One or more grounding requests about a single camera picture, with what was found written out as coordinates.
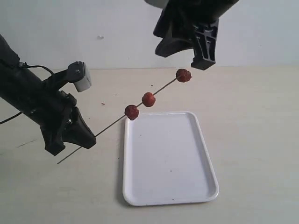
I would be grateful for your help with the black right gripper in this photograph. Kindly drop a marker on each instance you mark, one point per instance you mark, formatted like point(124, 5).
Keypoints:
point(204, 32)

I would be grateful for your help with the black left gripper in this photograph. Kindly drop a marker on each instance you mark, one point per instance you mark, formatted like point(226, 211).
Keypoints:
point(54, 111)

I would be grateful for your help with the red meatball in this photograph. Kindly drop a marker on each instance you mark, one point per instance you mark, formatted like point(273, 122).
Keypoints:
point(132, 112)
point(148, 99)
point(183, 75)

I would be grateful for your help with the thin metal skewer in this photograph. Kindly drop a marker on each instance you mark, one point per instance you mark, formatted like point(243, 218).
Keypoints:
point(116, 121)

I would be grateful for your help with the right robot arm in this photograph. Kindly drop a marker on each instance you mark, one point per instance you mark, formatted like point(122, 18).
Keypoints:
point(191, 24)

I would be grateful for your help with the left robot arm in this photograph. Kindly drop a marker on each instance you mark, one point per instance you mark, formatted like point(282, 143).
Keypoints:
point(10, 68)

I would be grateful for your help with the white rectangular plastic tray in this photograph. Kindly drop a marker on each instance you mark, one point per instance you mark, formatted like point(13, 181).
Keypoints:
point(166, 161)

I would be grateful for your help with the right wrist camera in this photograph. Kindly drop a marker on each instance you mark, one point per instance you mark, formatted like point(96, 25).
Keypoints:
point(157, 3)

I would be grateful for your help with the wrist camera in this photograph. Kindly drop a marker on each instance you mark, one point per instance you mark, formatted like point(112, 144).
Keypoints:
point(78, 74)
point(157, 3)

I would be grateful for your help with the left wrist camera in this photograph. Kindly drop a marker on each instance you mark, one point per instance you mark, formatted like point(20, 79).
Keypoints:
point(78, 74)

